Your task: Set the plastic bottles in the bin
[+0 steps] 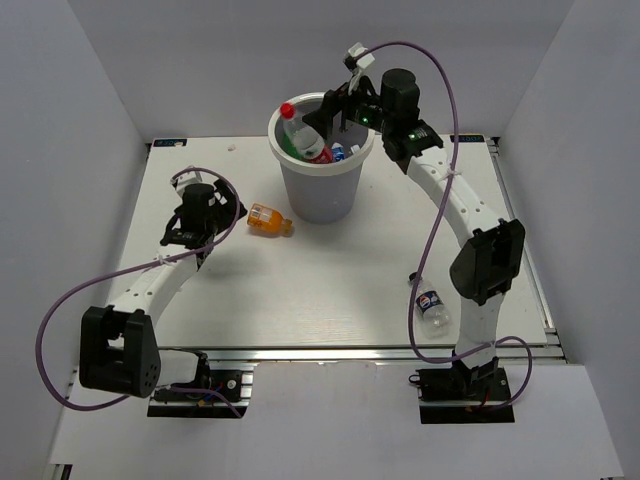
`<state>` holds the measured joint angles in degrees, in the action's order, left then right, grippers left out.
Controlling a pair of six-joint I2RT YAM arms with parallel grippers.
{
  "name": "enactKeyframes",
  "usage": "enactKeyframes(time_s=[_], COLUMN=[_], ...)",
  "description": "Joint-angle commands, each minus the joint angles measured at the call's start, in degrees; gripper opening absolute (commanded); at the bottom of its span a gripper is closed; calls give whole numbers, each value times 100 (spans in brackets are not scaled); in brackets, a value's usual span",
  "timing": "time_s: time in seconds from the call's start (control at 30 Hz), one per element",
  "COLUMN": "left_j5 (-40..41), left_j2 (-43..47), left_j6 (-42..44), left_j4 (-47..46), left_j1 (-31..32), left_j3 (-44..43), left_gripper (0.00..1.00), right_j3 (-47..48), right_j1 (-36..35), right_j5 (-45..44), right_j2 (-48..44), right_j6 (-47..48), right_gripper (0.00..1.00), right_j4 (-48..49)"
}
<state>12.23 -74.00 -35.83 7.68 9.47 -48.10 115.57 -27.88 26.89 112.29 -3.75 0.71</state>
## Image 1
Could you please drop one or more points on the red cap water bottle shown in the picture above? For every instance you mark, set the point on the red cap water bottle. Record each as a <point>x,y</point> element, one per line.
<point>307,142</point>

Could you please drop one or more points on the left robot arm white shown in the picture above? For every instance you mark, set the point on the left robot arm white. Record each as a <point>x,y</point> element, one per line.
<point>118,347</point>

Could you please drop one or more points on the blue label water bottle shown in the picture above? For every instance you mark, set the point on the blue label water bottle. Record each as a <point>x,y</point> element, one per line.
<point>341,153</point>

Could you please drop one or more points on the aluminium front rail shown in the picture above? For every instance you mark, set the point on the aluminium front rail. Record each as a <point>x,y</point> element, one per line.
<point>508,353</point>

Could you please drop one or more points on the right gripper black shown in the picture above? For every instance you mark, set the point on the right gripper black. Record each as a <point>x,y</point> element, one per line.
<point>321,118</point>

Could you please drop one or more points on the white plastic bin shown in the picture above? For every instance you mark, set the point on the white plastic bin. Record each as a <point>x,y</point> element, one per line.
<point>321,193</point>

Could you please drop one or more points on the pepsi bottle black cap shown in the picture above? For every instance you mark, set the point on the pepsi bottle black cap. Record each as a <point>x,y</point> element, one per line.
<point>434,316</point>

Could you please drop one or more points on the green plastic bottle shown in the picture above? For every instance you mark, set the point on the green plastic bottle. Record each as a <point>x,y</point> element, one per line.
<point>288,147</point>

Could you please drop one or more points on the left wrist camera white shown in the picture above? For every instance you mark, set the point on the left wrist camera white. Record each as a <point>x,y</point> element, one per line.
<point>187,177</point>

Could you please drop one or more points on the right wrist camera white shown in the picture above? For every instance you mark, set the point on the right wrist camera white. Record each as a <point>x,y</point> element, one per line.
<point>357,60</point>

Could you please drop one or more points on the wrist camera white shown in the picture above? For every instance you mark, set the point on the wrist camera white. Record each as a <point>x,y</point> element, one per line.
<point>357,60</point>
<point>187,177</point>

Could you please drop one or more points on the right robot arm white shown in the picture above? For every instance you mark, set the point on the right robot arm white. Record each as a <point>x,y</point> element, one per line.
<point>491,248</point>

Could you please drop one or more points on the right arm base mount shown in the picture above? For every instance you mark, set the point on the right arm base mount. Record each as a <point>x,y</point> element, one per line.
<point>444,400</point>

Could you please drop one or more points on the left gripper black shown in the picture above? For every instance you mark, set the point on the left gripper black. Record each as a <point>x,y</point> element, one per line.
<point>226,209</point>

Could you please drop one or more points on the right blue corner label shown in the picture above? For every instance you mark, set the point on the right blue corner label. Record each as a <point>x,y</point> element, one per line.
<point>468,138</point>

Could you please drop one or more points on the blue corner label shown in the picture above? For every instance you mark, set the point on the blue corner label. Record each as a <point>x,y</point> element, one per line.
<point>169,143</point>
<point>468,138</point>

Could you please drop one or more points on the left blue corner label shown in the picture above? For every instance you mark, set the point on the left blue corner label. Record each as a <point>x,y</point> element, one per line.
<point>169,143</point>

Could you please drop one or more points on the orange juice bottle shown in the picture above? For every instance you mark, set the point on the orange juice bottle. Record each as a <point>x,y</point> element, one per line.
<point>268,220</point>

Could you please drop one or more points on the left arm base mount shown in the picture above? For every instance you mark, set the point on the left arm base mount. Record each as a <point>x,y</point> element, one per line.
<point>210,390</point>

